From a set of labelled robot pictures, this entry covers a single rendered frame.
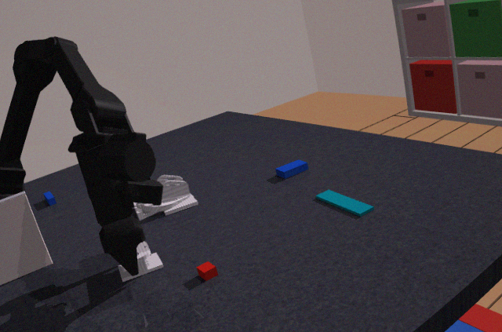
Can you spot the red cube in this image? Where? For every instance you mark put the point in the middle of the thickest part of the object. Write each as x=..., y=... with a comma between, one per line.
x=207, y=271

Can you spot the small blue block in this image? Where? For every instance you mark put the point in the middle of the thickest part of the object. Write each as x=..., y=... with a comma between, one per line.
x=49, y=198

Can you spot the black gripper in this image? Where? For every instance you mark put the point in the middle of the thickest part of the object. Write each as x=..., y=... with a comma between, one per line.
x=120, y=233

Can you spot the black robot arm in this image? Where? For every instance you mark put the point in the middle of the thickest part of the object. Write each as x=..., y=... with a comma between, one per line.
x=107, y=149

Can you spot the blue rectangular block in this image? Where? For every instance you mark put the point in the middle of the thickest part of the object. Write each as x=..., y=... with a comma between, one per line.
x=292, y=168

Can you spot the teal flat bar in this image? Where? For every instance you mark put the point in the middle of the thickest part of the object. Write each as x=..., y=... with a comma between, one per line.
x=345, y=203

